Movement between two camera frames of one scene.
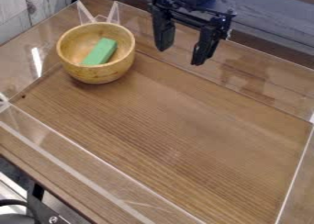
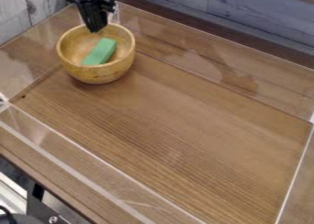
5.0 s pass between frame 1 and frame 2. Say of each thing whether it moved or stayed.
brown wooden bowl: stayed
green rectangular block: stayed
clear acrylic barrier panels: stayed
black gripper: moved
